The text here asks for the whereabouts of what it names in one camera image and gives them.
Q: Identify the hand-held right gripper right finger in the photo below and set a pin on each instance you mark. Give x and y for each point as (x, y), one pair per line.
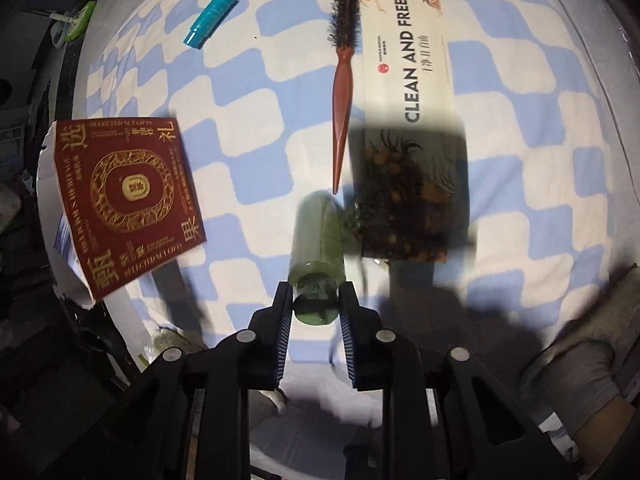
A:
(350, 337)

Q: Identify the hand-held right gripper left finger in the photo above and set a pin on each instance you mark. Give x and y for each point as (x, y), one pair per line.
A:
(285, 332)

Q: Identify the green bottle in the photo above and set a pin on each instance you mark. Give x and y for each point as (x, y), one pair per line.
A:
(317, 240)

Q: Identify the red gold gift box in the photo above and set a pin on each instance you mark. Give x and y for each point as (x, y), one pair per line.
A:
(135, 195)

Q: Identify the white orange printed packet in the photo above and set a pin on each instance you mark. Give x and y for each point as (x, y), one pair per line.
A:
(400, 110)

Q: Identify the brown round hairbrush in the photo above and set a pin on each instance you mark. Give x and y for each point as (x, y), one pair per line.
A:
(344, 75)

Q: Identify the blue white checkered blanket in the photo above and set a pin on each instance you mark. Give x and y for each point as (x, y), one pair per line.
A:
(510, 200)

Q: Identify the person's right foot grey sock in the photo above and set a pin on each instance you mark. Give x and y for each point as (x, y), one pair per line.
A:
(570, 385)

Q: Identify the teal tube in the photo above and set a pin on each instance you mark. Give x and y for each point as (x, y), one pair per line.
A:
(210, 17)

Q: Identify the green white plastic object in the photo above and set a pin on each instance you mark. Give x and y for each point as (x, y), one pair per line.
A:
(75, 25)

